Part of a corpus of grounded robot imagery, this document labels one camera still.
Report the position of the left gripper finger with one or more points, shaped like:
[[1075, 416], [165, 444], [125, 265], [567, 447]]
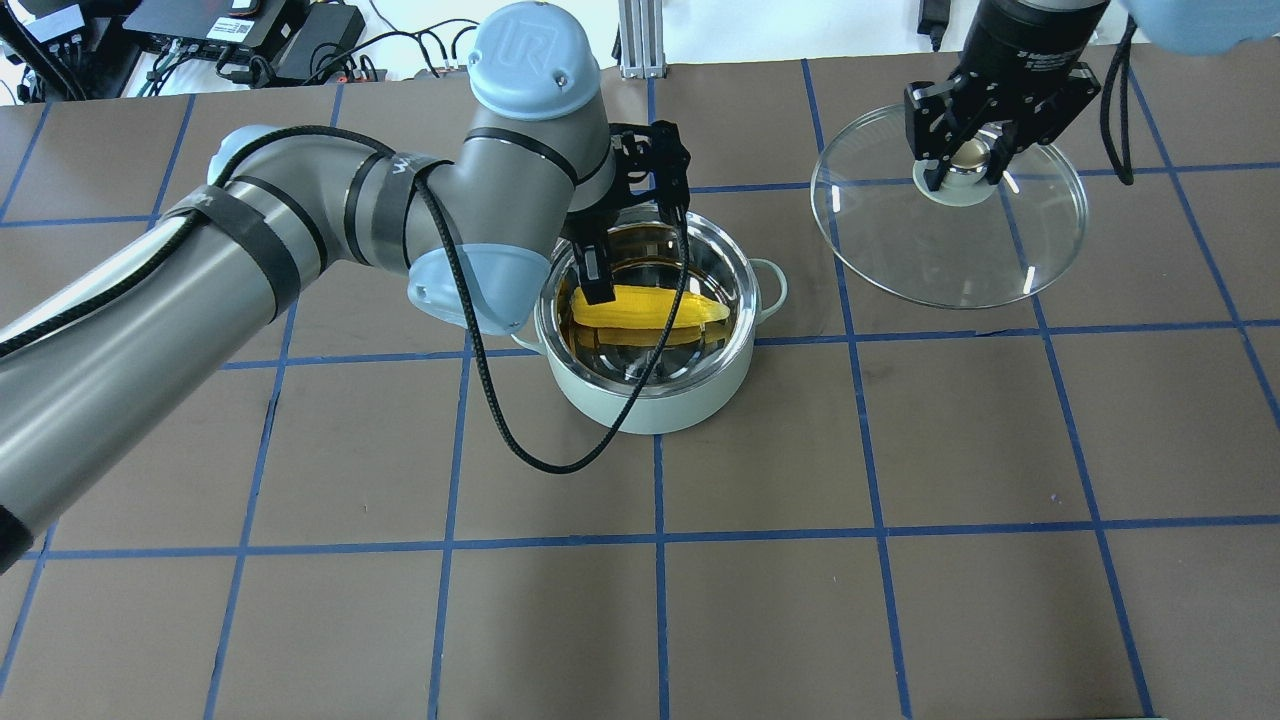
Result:
[[593, 263]]

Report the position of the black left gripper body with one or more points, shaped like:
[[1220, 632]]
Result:
[[597, 268]]

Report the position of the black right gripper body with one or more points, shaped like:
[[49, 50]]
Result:
[[1035, 45]]

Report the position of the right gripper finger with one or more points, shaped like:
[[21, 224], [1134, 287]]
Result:
[[1009, 139], [949, 161]]

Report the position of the yellow corn cob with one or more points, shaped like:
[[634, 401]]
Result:
[[638, 314]]

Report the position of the glass pot lid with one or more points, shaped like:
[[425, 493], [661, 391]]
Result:
[[977, 241]]

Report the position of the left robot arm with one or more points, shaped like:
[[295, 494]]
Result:
[[90, 371]]

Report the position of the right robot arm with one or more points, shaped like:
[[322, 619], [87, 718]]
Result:
[[1039, 36]]

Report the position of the pale green electric pot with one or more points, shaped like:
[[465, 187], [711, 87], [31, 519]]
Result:
[[665, 388]]

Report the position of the black power brick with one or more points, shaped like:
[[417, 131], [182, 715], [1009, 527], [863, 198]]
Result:
[[328, 30]]

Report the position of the aluminium frame post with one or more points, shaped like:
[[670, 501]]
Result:
[[640, 40]]

